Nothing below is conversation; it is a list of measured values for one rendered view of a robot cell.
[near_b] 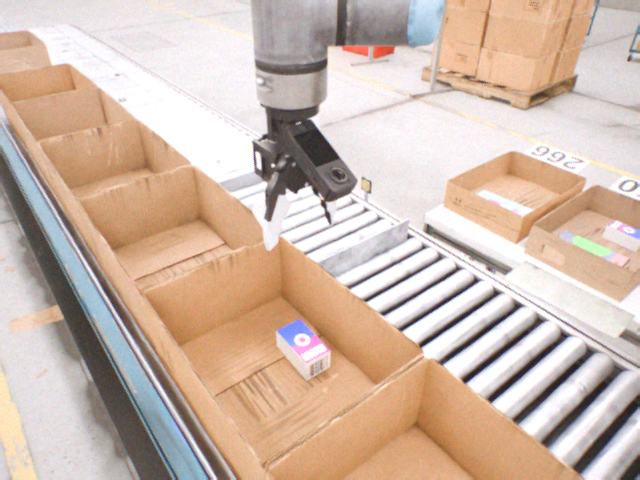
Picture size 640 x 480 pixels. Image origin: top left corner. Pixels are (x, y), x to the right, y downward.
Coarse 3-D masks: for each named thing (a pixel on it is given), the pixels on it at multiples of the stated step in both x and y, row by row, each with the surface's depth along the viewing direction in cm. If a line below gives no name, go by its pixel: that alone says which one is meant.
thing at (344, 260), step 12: (396, 228) 143; (372, 240) 138; (384, 240) 142; (396, 240) 146; (336, 252) 131; (348, 252) 134; (360, 252) 137; (372, 252) 141; (324, 264) 130; (336, 264) 133; (348, 264) 137
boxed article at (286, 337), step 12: (300, 324) 92; (276, 336) 92; (288, 336) 90; (300, 336) 90; (312, 336) 90; (288, 348) 89; (300, 348) 87; (312, 348) 87; (324, 348) 87; (300, 360) 86; (312, 360) 85; (324, 360) 87; (300, 372) 88; (312, 372) 87
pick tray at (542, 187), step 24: (480, 168) 166; (504, 168) 177; (528, 168) 173; (552, 168) 166; (456, 192) 155; (504, 192) 168; (528, 192) 168; (552, 192) 168; (576, 192) 157; (480, 216) 151; (504, 216) 144; (528, 216) 141
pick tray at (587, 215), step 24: (600, 192) 154; (552, 216) 142; (576, 216) 156; (600, 216) 156; (624, 216) 151; (528, 240) 138; (552, 240) 132; (600, 240) 144; (552, 264) 135; (576, 264) 129; (600, 264) 124; (600, 288) 126; (624, 288) 121
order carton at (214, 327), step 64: (256, 256) 95; (192, 320) 92; (256, 320) 99; (320, 320) 95; (384, 320) 77; (192, 384) 72; (256, 384) 87; (320, 384) 86; (384, 384) 67; (256, 448) 76
